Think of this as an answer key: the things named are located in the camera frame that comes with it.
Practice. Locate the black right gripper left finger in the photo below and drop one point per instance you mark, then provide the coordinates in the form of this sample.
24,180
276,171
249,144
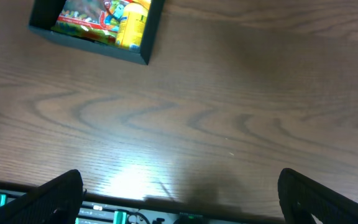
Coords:
57,201

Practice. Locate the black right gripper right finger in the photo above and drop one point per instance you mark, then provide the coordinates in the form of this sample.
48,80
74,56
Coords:
304,200

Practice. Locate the yellow Mentos bottle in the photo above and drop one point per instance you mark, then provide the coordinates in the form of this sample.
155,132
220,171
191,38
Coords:
131,27

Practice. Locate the Haribo worms candy bag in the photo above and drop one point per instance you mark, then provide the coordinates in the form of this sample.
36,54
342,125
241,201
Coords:
96,20

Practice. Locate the yellow candy wrapper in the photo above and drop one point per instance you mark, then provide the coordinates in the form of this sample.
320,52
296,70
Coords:
145,3

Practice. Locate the dark green open box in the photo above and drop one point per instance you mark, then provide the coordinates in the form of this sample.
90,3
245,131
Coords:
45,13

